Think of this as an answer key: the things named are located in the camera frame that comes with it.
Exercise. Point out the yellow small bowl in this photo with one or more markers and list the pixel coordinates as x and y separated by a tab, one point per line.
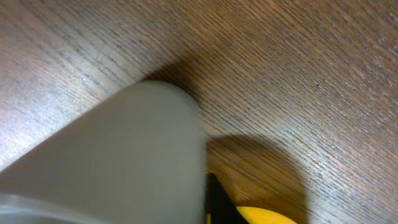
253	215

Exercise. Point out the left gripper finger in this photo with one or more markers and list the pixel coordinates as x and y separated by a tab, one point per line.
222	209

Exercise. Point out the grey plastic cup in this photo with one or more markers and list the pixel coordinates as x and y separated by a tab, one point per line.
139	157

